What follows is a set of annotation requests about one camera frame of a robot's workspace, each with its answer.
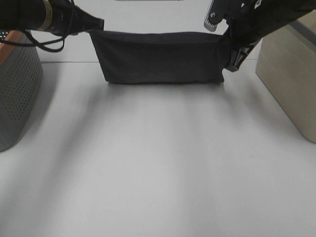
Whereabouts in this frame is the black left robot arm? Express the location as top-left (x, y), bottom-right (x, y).
top-left (0, 0), bottom-right (104, 37)

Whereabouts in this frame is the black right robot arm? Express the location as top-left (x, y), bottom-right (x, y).
top-left (205, 0), bottom-right (316, 72)

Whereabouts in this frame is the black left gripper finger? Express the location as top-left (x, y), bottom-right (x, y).
top-left (71, 6), bottom-right (104, 34)

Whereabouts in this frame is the grey perforated basket orange rim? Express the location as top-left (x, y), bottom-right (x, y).
top-left (0, 43), bottom-right (43, 151)

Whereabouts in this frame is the dark navy towel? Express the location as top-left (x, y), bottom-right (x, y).
top-left (90, 31), bottom-right (231, 84)

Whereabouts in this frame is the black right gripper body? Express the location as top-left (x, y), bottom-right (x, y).
top-left (224, 37), bottom-right (261, 72)

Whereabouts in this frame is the beige basket grey rim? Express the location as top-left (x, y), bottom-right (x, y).
top-left (256, 11), bottom-right (316, 142)

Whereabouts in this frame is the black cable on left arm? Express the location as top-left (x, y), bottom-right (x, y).
top-left (23, 0), bottom-right (81, 53)

